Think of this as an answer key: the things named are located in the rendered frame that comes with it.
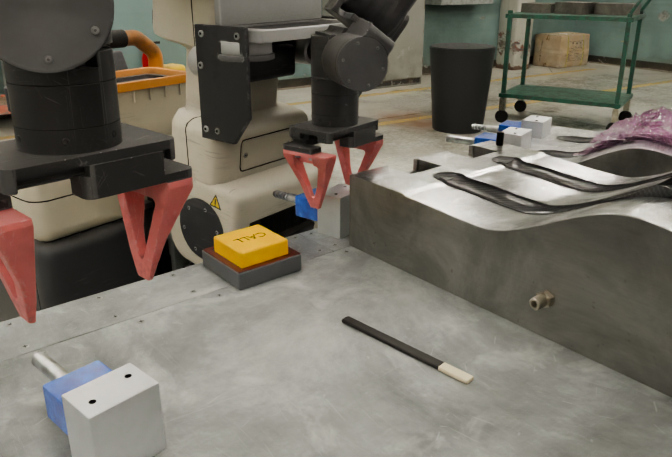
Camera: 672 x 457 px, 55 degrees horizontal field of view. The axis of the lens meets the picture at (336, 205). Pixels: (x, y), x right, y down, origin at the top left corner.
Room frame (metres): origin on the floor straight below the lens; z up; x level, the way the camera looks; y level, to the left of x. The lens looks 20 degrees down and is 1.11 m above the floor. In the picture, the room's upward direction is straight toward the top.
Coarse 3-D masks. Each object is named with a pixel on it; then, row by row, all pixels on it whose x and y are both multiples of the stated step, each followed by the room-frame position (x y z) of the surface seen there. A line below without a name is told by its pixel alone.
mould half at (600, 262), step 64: (384, 192) 0.67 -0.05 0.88; (448, 192) 0.66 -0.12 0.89; (576, 192) 0.67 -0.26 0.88; (384, 256) 0.66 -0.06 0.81; (448, 256) 0.59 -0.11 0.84; (512, 256) 0.53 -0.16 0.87; (576, 256) 0.49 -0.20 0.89; (640, 256) 0.45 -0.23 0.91; (512, 320) 0.53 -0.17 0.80; (576, 320) 0.48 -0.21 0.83; (640, 320) 0.44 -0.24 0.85
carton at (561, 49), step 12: (540, 36) 8.45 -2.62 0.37; (552, 36) 8.30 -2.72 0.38; (564, 36) 8.22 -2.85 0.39; (576, 36) 8.36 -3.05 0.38; (588, 36) 8.51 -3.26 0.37; (540, 48) 8.42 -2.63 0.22; (552, 48) 8.27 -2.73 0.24; (564, 48) 8.23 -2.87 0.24; (576, 48) 8.36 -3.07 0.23; (588, 48) 8.52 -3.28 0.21; (540, 60) 8.40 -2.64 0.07; (552, 60) 8.26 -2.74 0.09; (564, 60) 8.25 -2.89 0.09; (576, 60) 8.38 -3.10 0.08
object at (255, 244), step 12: (252, 228) 0.68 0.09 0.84; (264, 228) 0.68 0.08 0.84; (216, 240) 0.65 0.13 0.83; (228, 240) 0.64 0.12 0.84; (240, 240) 0.64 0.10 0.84; (252, 240) 0.64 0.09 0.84; (264, 240) 0.64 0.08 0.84; (276, 240) 0.64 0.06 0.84; (228, 252) 0.63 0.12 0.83; (240, 252) 0.61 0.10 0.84; (252, 252) 0.62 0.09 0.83; (264, 252) 0.62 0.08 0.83; (276, 252) 0.63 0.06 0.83; (240, 264) 0.61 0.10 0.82; (252, 264) 0.61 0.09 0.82
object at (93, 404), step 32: (64, 384) 0.38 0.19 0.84; (96, 384) 0.36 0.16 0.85; (128, 384) 0.36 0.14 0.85; (64, 416) 0.35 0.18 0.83; (96, 416) 0.33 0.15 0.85; (128, 416) 0.34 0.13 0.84; (160, 416) 0.36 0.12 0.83; (96, 448) 0.32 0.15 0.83; (128, 448) 0.34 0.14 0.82; (160, 448) 0.36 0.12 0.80
